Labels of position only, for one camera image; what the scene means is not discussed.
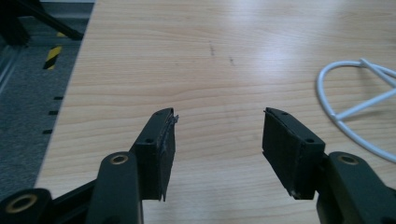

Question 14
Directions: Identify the black stand base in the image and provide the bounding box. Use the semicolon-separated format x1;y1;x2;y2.
0;0;85;47

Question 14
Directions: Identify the white wire rack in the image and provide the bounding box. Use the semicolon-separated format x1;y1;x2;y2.
316;57;396;164

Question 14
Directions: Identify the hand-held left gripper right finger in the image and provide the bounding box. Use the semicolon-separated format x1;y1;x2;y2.
262;106;326;201

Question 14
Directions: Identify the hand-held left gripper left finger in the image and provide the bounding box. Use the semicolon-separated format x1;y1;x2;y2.
129;107;179;203

